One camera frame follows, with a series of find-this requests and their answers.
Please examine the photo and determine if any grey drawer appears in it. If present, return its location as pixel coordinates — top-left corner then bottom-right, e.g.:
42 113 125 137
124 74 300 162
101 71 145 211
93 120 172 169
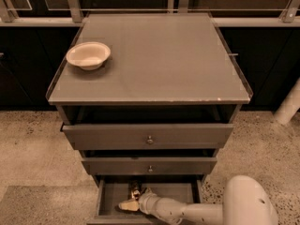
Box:
86 177 203 225
62 124 233 150
82 157 217 175

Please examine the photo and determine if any white paper bowl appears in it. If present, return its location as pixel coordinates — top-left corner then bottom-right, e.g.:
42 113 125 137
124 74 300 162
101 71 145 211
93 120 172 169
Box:
66 42 111 70

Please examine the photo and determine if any grey bottom drawer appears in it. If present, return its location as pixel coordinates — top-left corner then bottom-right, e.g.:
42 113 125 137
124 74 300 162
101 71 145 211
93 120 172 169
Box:
86 177 203 225

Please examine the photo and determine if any grey drawer cabinet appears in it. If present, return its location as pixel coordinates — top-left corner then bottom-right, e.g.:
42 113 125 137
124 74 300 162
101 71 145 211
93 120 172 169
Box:
45 12 253 225

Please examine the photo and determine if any grey metal railing frame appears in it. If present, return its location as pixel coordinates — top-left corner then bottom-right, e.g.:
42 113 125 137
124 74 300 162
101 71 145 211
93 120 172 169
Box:
1 0 299 27

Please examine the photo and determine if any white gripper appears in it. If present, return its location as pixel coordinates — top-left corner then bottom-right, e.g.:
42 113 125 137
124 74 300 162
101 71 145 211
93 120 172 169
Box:
118 187 159 215

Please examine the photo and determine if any grey middle drawer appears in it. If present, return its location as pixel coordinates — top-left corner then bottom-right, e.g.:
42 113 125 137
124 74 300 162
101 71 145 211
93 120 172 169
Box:
82 157 217 175

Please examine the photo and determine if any metal top drawer knob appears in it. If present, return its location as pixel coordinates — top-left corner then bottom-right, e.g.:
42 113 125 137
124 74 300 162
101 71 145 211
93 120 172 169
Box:
146 136 154 144

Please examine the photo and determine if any grey top drawer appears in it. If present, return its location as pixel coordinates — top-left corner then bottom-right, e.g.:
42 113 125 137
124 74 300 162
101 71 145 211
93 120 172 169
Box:
62 124 233 150

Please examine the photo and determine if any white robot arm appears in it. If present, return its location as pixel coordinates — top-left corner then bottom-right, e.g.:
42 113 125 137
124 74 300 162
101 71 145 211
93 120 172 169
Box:
119 175 278 225

